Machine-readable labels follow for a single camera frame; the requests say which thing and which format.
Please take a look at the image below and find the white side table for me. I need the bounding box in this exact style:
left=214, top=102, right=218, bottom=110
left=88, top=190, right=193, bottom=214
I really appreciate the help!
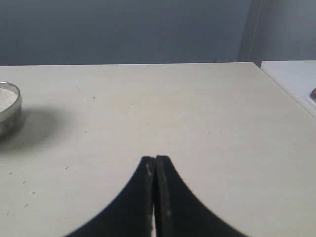
left=261, top=60, right=316, bottom=116

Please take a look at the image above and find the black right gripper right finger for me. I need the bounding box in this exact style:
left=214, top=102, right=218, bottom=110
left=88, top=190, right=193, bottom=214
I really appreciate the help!
left=154, top=156, right=245, bottom=237

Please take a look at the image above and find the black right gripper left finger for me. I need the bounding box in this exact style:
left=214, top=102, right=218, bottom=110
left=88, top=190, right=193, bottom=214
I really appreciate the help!
left=68, top=157, right=155, bottom=237

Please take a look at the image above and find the steel bowl of rice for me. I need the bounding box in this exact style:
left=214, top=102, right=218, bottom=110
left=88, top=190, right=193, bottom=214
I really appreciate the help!
left=0, top=81, right=23, bottom=138

